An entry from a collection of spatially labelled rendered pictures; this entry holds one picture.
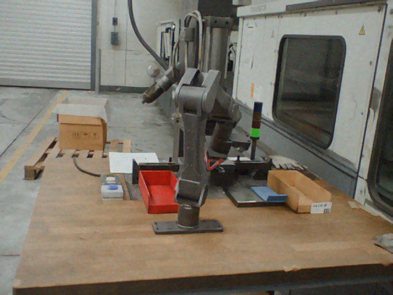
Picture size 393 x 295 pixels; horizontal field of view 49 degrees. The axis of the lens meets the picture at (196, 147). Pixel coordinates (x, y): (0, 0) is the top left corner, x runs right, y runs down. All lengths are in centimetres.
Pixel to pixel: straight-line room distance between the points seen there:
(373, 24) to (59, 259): 140
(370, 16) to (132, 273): 134
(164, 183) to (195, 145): 46
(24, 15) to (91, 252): 989
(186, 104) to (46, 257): 51
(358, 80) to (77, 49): 925
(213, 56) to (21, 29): 947
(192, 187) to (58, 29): 967
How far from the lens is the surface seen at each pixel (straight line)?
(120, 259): 111
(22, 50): 1089
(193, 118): 114
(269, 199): 148
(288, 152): 243
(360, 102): 188
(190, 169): 120
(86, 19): 1070
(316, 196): 159
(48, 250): 117
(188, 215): 123
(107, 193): 145
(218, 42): 155
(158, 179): 159
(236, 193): 153
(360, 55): 191
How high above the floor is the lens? 144
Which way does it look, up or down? 14 degrees down
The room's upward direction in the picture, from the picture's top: 4 degrees clockwise
